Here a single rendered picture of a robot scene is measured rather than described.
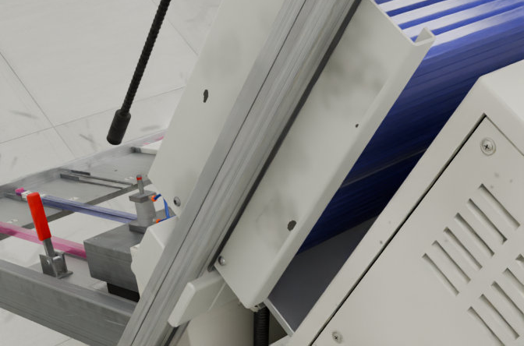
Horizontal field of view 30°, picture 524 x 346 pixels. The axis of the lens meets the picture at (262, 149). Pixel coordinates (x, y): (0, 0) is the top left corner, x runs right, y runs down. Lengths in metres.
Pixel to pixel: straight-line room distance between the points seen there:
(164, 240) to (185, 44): 2.35
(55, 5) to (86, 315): 2.13
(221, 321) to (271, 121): 0.38
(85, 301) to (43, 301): 0.11
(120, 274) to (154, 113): 1.85
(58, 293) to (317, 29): 0.62
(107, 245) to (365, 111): 0.53
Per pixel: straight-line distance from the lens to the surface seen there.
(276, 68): 0.69
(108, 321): 1.10
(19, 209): 1.62
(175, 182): 0.87
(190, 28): 3.27
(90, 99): 2.92
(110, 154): 1.81
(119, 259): 1.12
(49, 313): 1.22
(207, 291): 0.88
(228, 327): 1.05
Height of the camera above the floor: 2.06
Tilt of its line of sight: 44 degrees down
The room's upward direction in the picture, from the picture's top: 28 degrees clockwise
